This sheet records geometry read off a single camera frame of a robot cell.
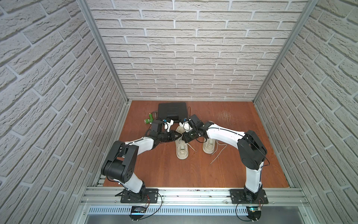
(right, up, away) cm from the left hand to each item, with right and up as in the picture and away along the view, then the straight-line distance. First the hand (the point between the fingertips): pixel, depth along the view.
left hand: (182, 134), depth 88 cm
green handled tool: (-25, +8, +16) cm, 31 cm away
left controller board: (-23, -39, -17) cm, 48 cm away
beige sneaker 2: (+19, -8, -1) cm, 21 cm away
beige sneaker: (0, -8, 0) cm, 8 cm away
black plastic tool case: (-7, +15, +25) cm, 30 cm away
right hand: (+1, -3, +2) cm, 4 cm away
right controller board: (+38, -39, -17) cm, 57 cm away
